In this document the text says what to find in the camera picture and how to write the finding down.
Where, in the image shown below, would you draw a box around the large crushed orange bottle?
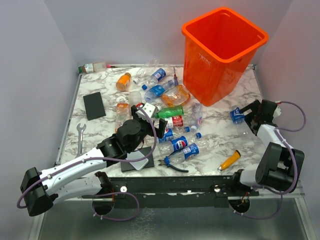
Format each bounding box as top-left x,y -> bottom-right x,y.
161,84 -> 191,107

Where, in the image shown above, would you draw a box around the brown coffee bottle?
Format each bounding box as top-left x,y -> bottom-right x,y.
78,62 -> 108,74

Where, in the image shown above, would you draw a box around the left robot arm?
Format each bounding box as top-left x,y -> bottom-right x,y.
16,105 -> 167,217

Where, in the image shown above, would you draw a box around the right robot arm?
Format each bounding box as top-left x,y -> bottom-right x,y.
229,99 -> 305,196

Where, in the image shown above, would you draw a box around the orange plastic bin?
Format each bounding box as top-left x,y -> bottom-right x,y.
181,7 -> 269,107

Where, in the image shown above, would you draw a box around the green sprite bottle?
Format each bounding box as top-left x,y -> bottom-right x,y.
155,105 -> 184,119

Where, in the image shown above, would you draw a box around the clear plastic cup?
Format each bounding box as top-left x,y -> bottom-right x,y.
128,91 -> 143,107

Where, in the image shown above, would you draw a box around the tall orange label bottle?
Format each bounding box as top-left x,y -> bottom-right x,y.
115,98 -> 131,132

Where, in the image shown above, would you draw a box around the red label bottle centre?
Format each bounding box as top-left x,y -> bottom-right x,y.
164,115 -> 184,129

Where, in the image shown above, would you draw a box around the blue pepsi bottle upper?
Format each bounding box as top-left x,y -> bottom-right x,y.
157,128 -> 174,144

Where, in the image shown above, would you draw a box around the blue pepsi bottle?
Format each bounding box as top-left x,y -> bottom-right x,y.
157,128 -> 174,144
159,136 -> 188,156

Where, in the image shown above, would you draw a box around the blue label water bottle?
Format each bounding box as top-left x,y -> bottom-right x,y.
144,80 -> 175,103

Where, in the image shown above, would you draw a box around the blue pepsi bottle middle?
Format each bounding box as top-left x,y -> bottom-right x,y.
159,136 -> 188,156

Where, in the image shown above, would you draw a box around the small orange juice bottle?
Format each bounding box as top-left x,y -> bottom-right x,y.
115,72 -> 131,92

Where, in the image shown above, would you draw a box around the clear crushed bottle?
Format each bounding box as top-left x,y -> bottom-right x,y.
189,102 -> 203,132

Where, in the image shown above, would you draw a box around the white rounded box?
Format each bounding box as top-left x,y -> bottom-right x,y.
126,150 -> 149,171

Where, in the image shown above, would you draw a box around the black foam pad upper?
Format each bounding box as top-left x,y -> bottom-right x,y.
83,92 -> 106,121

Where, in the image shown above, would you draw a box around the blue label bottle top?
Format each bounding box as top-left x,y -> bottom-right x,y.
146,68 -> 167,85

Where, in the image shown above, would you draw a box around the red screwdriver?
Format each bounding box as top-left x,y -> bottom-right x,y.
172,66 -> 179,86

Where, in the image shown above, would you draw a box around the silver wrench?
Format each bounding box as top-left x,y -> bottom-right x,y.
75,123 -> 87,158

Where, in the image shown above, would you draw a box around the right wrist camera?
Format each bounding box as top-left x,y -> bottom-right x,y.
273,101 -> 282,118

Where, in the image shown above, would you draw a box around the blue handle pliers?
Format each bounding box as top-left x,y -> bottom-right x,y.
158,160 -> 189,173

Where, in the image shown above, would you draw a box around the yellow handle utility knife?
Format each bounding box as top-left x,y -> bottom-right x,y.
217,150 -> 241,172

